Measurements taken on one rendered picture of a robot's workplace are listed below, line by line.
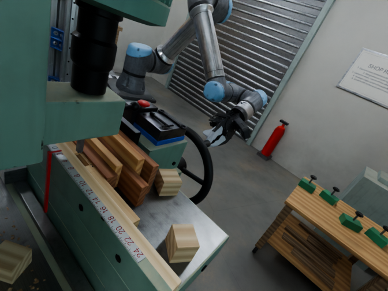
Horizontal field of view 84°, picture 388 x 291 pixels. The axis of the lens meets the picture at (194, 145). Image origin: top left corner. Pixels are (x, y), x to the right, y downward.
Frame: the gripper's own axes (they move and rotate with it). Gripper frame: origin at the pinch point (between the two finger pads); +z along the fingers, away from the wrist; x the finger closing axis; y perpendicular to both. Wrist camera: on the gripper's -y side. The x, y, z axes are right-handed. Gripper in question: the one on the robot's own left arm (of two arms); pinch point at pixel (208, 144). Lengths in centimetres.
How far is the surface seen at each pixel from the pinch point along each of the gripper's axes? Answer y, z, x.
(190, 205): -19.6, 24.0, 6.3
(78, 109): -15.3, 31.6, 33.1
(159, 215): -19.8, 30.6, 10.6
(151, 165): -16.7, 26.4, 18.5
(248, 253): 18, -17, -118
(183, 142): -7.8, 13.3, 12.2
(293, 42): 101, -256, -42
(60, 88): -12.0, 31.5, 36.3
